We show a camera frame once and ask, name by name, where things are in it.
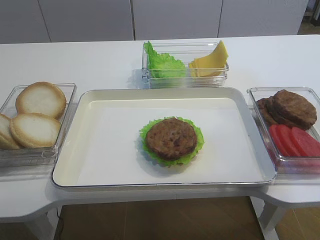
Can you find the red tomato slice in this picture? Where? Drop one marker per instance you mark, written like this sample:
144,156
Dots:
277,141
284,132
305,144

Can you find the left red tomato slice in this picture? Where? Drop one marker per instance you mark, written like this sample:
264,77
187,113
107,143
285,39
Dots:
277,141

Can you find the green lettuce leaf on tray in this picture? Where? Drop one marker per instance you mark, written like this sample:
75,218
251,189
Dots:
184,159

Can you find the top rear bun half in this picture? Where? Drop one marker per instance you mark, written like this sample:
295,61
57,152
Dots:
41,97

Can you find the rear left brown patty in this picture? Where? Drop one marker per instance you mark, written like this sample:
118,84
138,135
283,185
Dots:
261,103

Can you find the left edge bun half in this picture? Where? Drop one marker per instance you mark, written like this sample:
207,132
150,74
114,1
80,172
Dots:
7,142

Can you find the clear bun container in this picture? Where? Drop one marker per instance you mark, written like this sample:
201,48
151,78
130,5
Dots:
44,155

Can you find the right red tomato slice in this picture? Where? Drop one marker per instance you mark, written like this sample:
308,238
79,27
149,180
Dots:
305,144

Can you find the brown meat patty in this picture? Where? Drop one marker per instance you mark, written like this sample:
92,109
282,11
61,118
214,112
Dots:
291,109
171,139

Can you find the middle red tomato slice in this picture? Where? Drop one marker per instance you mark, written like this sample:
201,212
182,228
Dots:
284,132

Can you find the front bun half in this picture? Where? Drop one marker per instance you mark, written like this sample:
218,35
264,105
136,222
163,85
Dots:
34,130

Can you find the yellow cheese slices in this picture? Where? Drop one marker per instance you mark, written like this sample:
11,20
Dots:
210,65

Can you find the white table leg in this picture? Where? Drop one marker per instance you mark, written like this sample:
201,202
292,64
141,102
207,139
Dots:
268,216

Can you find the green lettuce leaves in container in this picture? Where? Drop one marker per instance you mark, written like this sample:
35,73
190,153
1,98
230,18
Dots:
163,65

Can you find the clear lettuce cheese container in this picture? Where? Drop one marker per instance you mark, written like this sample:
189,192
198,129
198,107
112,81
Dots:
186,52

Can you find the white serving tray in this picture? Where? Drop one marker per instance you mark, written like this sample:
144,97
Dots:
103,147

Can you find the clear patty tomato container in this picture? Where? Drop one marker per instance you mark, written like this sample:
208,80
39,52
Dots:
287,164

